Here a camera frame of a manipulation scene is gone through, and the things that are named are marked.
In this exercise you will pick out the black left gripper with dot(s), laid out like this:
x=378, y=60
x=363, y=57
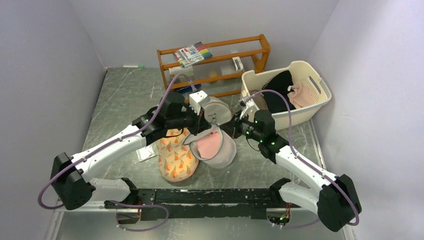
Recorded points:
x=200, y=123

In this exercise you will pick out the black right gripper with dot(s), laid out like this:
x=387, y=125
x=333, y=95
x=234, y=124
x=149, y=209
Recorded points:
x=233, y=126

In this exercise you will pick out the pink bra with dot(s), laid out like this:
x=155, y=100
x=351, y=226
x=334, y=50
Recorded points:
x=209, y=145

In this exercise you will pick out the white mesh laundry bag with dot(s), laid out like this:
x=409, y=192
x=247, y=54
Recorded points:
x=226, y=154

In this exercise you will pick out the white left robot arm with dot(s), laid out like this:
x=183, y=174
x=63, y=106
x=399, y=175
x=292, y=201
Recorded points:
x=74, y=177

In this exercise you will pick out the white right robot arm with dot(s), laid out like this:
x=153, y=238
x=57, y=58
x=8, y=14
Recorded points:
x=332, y=198

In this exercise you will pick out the beige mesh laundry bag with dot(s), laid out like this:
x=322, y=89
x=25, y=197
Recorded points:
x=216, y=111

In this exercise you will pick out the brown bra cup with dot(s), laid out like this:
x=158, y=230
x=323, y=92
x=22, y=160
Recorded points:
x=259, y=100

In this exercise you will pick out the floral orange laundry bag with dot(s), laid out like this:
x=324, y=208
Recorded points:
x=176, y=161

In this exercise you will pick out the cream plastic laundry basket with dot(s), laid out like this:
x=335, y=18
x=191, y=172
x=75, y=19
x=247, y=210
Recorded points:
x=302, y=73

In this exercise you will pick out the blue flat box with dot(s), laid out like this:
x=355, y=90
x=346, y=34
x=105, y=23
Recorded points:
x=187, y=89

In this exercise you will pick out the black garment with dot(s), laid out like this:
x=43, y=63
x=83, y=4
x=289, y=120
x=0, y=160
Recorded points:
x=279, y=84

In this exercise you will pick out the clear blister pack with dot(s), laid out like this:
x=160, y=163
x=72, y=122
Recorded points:
x=146, y=153

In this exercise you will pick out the white green box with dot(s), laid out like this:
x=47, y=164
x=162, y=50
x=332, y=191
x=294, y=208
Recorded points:
x=181, y=70

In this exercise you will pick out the orange wooden shelf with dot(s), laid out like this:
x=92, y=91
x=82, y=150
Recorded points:
x=254, y=52

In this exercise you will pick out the white clip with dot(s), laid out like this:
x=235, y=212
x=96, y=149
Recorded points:
x=238, y=65

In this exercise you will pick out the colour marker pack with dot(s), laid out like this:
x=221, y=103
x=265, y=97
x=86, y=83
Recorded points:
x=191, y=55

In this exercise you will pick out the pink garment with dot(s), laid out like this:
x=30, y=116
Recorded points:
x=300, y=96

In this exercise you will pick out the green white marker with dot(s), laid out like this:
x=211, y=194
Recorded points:
x=133, y=66

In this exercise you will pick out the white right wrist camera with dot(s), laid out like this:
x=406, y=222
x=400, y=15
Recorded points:
x=247, y=106

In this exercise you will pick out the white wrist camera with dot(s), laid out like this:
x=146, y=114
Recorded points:
x=247, y=106
x=197, y=100

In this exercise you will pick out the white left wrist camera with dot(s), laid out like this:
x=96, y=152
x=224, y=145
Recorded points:
x=197, y=100

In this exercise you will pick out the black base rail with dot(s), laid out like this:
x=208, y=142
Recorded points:
x=155, y=204

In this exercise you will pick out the aluminium frame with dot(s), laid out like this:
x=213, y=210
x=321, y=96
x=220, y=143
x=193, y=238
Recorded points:
x=93, y=221

